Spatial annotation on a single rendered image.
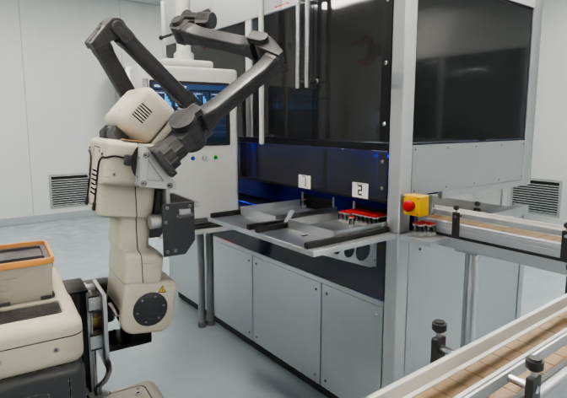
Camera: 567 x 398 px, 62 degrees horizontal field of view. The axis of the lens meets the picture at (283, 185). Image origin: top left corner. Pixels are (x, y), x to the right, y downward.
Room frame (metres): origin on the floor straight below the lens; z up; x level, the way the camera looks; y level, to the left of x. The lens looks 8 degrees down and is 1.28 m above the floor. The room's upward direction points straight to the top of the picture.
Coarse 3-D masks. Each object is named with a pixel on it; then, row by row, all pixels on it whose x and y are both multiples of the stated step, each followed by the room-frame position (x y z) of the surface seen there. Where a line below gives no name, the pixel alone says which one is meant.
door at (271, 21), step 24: (264, 24) 2.35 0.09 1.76; (288, 24) 2.21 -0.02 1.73; (312, 24) 2.07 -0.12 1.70; (288, 48) 2.21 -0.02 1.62; (312, 48) 2.07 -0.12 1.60; (288, 72) 2.21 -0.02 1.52; (312, 72) 2.07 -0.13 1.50; (264, 96) 2.36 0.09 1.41; (288, 96) 2.21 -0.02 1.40; (312, 96) 2.07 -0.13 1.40; (264, 120) 2.36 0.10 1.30; (288, 120) 2.21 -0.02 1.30; (312, 120) 2.07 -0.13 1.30
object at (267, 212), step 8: (296, 200) 2.23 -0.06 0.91; (240, 208) 2.03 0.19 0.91; (248, 208) 1.99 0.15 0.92; (256, 208) 2.09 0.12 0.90; (264, 208) 2.11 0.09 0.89; (272, 208) 2.14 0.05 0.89; (280, 208) 2.17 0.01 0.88; (288, 208) 2.17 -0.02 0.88; (296, 208) 2.17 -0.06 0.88; (304, 208) 2.17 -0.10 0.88; (312, 208) 2.17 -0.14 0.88; (328, 208) 2.01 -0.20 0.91; (336, 208) 2.04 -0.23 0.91; (248, 216) 1.99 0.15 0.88; (256, 216) 1.94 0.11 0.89; (264, 216) 1.89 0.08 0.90; (272, 216) 1.85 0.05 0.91; (280, 216) 1.85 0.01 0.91; (296, 216) 1.90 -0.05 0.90
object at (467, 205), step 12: (444, 204) 2.42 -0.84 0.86; (456, 204) 2.42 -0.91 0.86; (468, 204) 2.42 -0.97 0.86; (480, 204) 2.42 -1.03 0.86; (492, 204) 2.42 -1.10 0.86; (384, 300) 1.74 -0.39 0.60; (240, 336) 2.63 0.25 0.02; (264, 348) 2.43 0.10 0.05; (276, 360) 2.35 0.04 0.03; (312, 384) 2.11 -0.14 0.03; (336, 396) 1.98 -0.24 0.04
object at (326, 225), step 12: (312, 216) 1.84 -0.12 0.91; (324, 216) 1.88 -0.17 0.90; (336, 216) 1.92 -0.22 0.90; (288, 228) 1.77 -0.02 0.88; (300, 228) 1.71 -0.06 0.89; (312, 228) 1.65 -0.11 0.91; (324, 228) 1.76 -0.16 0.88; (336, 228) 1.76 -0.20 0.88; (348, 228) 1.76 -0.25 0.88; (360, 228) 1.64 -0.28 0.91; (372, 228) 1.68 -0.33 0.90
